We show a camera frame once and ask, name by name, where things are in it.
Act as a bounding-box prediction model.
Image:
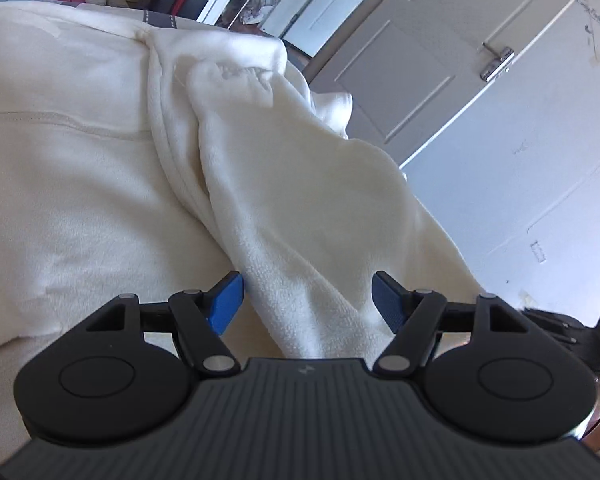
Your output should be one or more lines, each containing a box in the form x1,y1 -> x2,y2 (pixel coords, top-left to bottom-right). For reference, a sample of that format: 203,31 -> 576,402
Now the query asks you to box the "white fleece zip jacket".
0,0 -> 480,463

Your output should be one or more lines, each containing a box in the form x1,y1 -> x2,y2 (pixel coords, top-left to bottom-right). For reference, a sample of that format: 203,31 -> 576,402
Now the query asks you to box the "white room door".
309,0 -> 573,166

